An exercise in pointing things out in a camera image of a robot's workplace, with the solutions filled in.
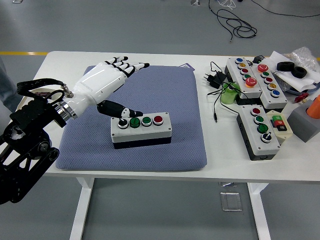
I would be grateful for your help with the grey five-button control box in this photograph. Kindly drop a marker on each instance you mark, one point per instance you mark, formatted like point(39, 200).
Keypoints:
point(253, 93)
point(278, 102)

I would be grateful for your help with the purple white card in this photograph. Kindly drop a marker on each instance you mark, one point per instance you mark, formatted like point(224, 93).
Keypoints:
point(187, 66)

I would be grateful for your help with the metal floor socket plate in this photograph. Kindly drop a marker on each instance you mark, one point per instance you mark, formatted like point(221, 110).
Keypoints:
point(231, 201)

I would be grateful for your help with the blue-grey padded mat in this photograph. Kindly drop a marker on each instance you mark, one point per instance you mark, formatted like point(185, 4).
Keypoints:
point(162, 95)

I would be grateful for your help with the small black device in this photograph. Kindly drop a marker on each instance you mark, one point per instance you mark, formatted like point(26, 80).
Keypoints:
point(258, 59)

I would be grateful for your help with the cream three-key switch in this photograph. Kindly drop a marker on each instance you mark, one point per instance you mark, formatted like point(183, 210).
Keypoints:
point(283, 134)

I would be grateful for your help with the white paper sheet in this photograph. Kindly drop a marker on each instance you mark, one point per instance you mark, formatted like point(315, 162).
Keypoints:
point(292, 81)

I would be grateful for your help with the white table leg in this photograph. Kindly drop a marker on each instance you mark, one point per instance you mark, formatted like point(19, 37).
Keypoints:
point(81, 212)
point(261, 215)

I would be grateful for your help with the clear plastic bag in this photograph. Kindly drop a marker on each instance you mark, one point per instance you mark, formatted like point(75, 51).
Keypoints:
point(303, 56)

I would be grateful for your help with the orange cylinder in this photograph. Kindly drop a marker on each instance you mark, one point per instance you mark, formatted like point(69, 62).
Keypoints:
point(315, 107)

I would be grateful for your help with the grey block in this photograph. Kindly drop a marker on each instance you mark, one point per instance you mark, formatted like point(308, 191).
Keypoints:
point(300, 122)

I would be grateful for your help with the grey four-button control box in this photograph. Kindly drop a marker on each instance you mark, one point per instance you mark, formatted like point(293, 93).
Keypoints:
point(140, 133)
point(265, 148)

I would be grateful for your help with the green plastic cylinder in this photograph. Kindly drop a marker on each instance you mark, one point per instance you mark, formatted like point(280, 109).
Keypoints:
point(227, 97)

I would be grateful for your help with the red valve knob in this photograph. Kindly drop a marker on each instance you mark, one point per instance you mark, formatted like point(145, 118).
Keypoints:
point(300, 97)

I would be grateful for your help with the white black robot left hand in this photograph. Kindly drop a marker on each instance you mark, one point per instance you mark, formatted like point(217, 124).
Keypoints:
point(100, 82)

